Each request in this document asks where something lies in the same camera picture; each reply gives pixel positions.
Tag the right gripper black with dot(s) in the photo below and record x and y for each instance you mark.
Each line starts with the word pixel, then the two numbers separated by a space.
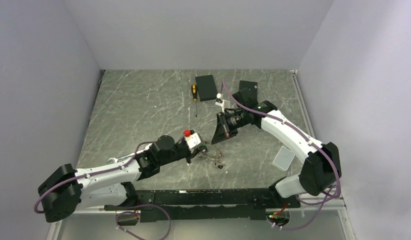
pixel 223 131

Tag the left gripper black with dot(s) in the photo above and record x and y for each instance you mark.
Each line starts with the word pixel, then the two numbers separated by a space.
pixel 192 152

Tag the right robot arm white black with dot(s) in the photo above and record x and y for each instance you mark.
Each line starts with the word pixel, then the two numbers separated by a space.
pixel 320 161

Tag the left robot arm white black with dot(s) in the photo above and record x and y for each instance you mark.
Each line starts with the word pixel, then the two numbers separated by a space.
pixel 69 189

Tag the black box left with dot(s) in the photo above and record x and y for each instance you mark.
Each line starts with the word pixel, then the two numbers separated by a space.
pixel 206 86

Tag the yellow black screwdriver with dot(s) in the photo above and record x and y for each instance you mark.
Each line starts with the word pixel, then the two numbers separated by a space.
pixel 194 93

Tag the black box with label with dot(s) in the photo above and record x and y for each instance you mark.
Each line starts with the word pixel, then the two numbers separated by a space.
pixel 252 86

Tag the white grey tablet device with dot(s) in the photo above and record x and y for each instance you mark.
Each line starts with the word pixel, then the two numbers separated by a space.
pixel 283 159

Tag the silver wrench upper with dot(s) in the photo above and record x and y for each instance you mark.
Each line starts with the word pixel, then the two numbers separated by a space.
pixel 120 158

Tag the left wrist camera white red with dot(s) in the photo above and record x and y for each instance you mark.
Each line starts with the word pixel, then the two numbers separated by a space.
pixel 192 139

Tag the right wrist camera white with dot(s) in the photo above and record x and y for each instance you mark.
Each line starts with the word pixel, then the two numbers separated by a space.
pixel 222 103

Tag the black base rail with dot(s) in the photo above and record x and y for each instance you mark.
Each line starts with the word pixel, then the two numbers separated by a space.
pixel 200 204

